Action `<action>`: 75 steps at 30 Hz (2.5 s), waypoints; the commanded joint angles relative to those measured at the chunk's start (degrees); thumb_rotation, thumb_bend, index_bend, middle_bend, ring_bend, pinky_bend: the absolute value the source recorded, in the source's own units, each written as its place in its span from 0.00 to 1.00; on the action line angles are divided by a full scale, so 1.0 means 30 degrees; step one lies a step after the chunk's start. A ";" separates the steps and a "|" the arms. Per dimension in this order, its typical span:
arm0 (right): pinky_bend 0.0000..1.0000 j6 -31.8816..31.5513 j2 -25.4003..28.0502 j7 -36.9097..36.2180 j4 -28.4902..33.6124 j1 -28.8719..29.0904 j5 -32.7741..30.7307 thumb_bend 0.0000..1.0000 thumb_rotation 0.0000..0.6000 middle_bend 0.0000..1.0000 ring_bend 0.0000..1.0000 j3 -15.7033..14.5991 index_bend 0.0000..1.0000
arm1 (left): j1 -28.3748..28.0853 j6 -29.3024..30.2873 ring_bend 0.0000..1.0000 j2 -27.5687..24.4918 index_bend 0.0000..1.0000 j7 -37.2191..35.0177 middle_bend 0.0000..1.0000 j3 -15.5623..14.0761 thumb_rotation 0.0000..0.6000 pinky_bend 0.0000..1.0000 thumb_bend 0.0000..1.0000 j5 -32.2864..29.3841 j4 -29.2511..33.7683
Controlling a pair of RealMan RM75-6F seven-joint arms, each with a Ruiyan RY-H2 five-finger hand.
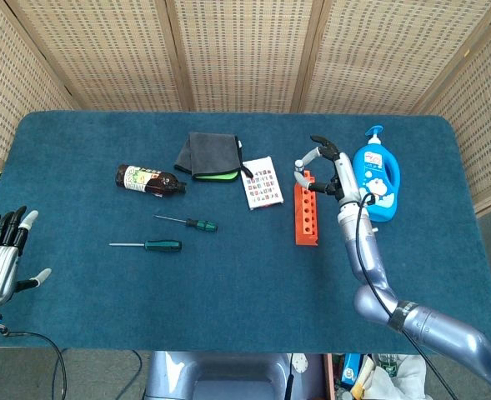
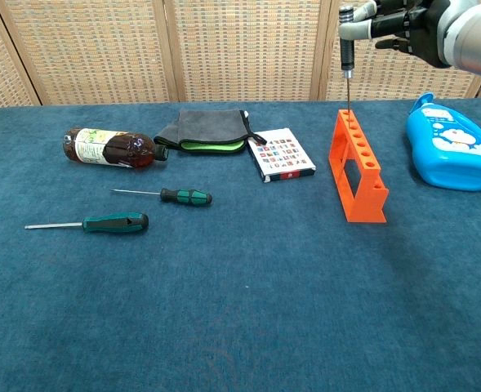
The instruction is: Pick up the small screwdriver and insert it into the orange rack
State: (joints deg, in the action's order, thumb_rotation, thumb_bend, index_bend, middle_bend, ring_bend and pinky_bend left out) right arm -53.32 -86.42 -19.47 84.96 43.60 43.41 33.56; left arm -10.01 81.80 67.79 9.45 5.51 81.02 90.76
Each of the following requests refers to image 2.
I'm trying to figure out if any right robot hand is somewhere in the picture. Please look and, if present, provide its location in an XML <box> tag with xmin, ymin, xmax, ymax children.
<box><xmin>337</xmin><ymin>0</ymin><xmax>457</xmax><ymax>69</ymax></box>

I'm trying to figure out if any silver black precision screwdriver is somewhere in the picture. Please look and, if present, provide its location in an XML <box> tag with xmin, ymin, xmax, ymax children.
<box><xmin>338</xmin><ymin>6</ymin><xmax>356</xmax><ymax>114</ymax></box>

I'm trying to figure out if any orange tool rack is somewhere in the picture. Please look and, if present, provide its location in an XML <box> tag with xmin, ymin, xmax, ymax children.
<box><xmin>327</xmin><ymin>109</ymin><xmax>389</xmax><ymax>225</ymax></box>

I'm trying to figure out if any green black striped screwdriver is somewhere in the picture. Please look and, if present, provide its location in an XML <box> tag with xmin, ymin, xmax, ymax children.
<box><xmin>109</xmin><ymin>187</ymin><xmax>213</xmax><ymax>207</ymax></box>

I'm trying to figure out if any green black thick-shaft screwdriver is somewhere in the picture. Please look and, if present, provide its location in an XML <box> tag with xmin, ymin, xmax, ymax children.
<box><xmin>24</xmin><ymin>212</ymin><xmax>149</xmax><ymax>235</ymax></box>

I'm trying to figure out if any blue pump detergent bottle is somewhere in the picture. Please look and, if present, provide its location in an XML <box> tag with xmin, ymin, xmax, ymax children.
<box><xmin>405</xmin><ymin>92</ymin><xmax>481</xmax><ymax>192</ymax></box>

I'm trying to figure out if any woven bamboo folding screen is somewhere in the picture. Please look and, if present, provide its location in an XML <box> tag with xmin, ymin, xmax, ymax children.
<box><xmin>0</xmin><ymin>0</ymin><xmax>481</xmax><ymax>110</ymax></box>

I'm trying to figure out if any white patterned card box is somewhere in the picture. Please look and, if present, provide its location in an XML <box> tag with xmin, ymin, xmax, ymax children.
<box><xmin>247</xmin><ymin>127</ymin><xmax>317</xmax><ymax>184</ymax></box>

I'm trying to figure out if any grey green microfibre cloth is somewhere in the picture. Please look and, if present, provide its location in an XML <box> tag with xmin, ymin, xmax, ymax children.
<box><xmin>153</xmin><ymin>109</ymin><xmax>268</xmax><ymax>155</ymax></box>

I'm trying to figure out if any blue carpet table mat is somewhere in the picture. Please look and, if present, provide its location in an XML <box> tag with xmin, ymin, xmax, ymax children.
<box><xmin>0</xmin><ymin>96</ymin><xmax>481</xmax><ymax>392</ymax></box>

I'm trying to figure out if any brown drink bottle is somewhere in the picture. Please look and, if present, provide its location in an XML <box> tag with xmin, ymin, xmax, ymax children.
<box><xmin>62</xmin><ymin>127</ymin><xmax>170</xmax><ymax>169</ymax></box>

